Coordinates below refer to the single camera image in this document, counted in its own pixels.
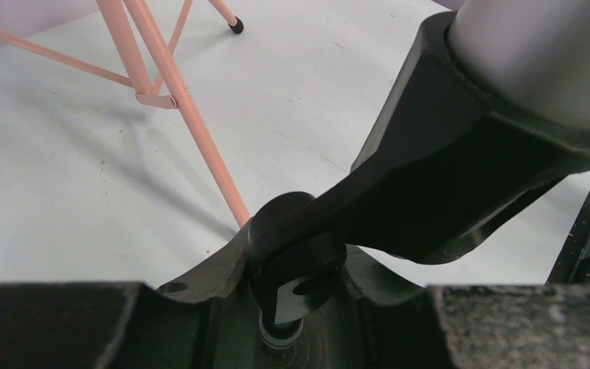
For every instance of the grey metal microphone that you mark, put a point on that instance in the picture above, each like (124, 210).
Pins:
(534, 54)

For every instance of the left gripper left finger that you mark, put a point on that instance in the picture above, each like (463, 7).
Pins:
(202, 319)

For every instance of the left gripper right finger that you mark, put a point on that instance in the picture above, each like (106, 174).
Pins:
(467, 326)

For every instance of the pink music stand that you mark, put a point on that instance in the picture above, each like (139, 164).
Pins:
(153, 74)

